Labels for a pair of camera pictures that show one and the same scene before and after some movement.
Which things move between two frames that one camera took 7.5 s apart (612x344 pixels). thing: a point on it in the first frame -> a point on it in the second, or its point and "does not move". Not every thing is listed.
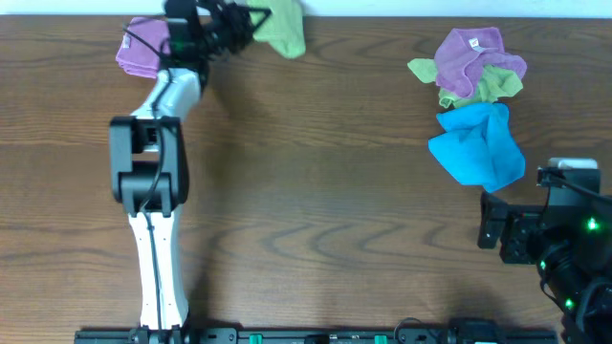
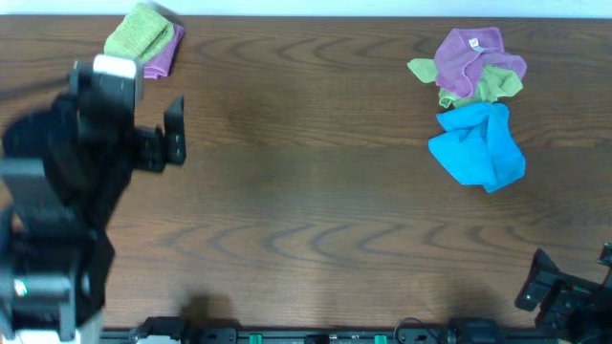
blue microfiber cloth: (479, 147) does not move
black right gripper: (522, 221) -> (568, 300)
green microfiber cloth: (284, 27) -> (143, 32)
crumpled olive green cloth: (490, 82) does not move
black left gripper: (231, 19) -> (159, 145)
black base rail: (144, 335) does not move
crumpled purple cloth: (463, 53) does not move
